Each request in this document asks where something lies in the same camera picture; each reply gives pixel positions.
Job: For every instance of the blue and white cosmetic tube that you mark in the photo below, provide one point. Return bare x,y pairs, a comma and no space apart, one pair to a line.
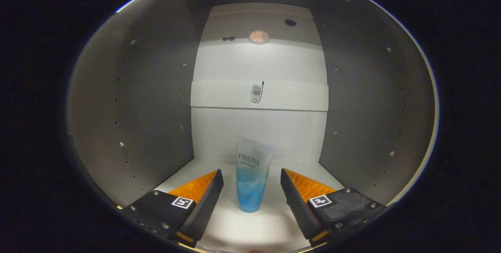
250,182

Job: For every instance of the grey cabinet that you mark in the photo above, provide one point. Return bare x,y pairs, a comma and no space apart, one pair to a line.
148,108

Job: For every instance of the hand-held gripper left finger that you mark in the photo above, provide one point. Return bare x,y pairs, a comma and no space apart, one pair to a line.
207,208

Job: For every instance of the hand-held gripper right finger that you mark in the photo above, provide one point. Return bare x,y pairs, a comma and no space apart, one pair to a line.
299,210

